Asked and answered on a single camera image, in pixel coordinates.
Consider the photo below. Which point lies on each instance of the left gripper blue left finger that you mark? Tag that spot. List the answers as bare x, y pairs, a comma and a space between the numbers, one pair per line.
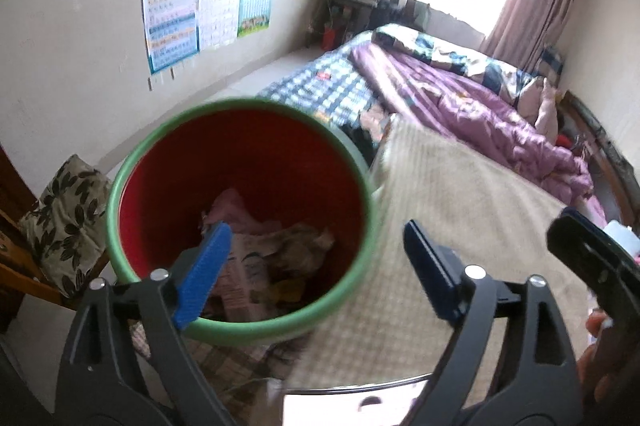
196, 271

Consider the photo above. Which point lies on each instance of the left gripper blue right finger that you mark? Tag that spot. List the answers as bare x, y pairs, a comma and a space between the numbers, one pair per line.
439, 270

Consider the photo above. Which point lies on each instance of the person's right hand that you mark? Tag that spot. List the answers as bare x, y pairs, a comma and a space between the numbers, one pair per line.
598, 365

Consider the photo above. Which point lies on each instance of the pink snack wrapper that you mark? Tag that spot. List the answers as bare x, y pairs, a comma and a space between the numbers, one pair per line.
229, 208

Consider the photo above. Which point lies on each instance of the beige checkered mat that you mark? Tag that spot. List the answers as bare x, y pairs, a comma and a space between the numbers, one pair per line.
487, 214

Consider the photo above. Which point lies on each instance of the red bin with green rim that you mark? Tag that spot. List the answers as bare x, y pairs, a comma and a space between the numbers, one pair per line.
288, 195

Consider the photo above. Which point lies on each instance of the dark wooden headboard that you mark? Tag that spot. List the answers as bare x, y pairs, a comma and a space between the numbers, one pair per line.
615, 183

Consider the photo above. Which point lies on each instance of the floral black white cushion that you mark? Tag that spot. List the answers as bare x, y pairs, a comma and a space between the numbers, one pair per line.
67, 228

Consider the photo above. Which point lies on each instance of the purple quilt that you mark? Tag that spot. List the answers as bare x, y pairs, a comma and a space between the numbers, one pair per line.
462, 110

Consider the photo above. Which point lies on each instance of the pink pillow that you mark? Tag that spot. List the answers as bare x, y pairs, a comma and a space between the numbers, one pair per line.
542, 110

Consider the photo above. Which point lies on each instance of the blue plaid bed sheet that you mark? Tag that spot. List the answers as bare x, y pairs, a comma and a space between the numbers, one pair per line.
332, 88

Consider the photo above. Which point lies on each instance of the patchwork blue blanket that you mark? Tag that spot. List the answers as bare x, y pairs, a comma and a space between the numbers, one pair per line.
518, 88

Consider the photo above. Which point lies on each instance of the dark side desk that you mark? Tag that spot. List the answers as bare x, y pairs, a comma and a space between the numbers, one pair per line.
335, 22

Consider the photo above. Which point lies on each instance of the pink window curtain right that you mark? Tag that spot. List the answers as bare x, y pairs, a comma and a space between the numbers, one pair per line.
524, 28

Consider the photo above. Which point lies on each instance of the middle white wall poster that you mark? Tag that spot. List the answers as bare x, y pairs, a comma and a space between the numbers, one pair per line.
218, 22

